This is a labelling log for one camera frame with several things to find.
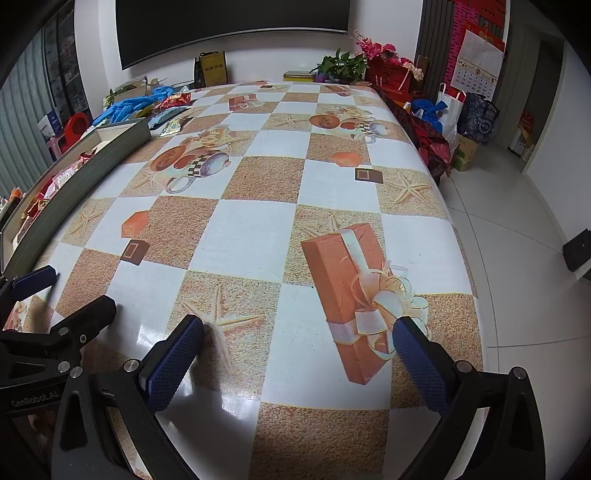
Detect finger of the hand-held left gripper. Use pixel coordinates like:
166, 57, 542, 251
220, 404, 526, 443
0, 265, 58, 308
0, 296, 117, 377

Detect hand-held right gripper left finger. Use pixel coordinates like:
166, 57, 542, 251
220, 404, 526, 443
52, 315, 206, 480

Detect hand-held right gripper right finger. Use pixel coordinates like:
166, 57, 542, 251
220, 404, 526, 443
392, 316, 546, 480

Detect grey shallow cardboard tray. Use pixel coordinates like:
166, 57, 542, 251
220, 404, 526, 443
0, 117, 153, 278

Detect pink plastic stool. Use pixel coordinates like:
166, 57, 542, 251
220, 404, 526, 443
44, 134, 70, 162

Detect checkered printed tablecloth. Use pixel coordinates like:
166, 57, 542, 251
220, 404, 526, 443
0, 80, 485, 480

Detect white blue carton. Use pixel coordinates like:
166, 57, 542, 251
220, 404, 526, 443
37, 113, 63, 139

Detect red plastic chair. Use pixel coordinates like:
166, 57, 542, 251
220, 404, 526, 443
62, 113, 90, 151

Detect grey curtain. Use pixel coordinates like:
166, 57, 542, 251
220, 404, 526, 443
0, 44, 51, 199

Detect blue nitrile gloves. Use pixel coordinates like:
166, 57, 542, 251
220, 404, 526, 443
92, 85, 174, 125

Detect black box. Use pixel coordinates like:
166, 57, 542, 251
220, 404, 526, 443
562, 230, 591, 273

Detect dark display cabinet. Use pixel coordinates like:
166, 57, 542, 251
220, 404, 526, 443
41, 9, 86, 121

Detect brown green carton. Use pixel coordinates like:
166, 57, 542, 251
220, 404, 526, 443
450, 134, 481, 172

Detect dark red patterned cloth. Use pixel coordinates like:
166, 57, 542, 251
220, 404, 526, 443
369, 83, 455, 178

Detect red white-print snack packet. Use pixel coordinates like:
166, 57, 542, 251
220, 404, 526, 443
159, 91, 192, 109

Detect dark patterned shopping bag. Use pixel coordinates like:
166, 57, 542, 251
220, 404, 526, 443
457, 91, 501, 145

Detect white paper bag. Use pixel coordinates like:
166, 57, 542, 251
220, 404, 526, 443
434, 83, 467, 134

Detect blue plastic bag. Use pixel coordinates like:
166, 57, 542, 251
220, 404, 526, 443
411, 98, 450, 125

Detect red white carton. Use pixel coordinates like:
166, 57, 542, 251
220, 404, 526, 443
508, 111, 539, 160

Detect black yellow paper bag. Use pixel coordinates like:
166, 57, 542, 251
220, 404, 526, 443
194, 51, 228, 88

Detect red gift box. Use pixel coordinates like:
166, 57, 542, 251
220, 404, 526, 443
365, 58, 414, 90

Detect green potted plant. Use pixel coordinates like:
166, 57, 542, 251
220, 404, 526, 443
314, 52, 370, 85

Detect pink artificial flowers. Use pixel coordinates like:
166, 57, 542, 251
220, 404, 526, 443
353, 30, 426, 84

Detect dark grey ribbed panel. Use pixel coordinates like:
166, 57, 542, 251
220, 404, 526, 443
414, 0, 455, 86

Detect wall calendar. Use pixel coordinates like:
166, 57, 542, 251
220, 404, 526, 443
450, 21, 506, 100

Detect black wall screen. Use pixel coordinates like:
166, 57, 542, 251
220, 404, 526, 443
115, 0, 350, 71

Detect red patterned wall hanging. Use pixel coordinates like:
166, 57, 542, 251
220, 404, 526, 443
447, 0, 509, 88

